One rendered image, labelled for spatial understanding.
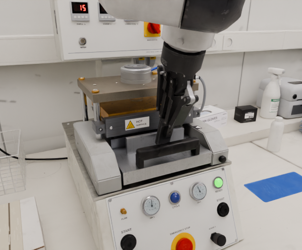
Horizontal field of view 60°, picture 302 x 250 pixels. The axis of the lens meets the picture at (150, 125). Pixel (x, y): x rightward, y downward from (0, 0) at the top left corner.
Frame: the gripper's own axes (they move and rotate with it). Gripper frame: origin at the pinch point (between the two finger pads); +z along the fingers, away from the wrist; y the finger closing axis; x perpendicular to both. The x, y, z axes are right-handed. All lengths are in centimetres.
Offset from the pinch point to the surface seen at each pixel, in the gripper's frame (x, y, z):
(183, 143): 2.8, 3.9, 0.5
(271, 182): 43, 6, 27
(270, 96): 80, -36, 25
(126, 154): -7.7, -1.7, 6.4
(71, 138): -16.9, -22.2, 18.1
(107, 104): -8.6, -15.3, 1.9
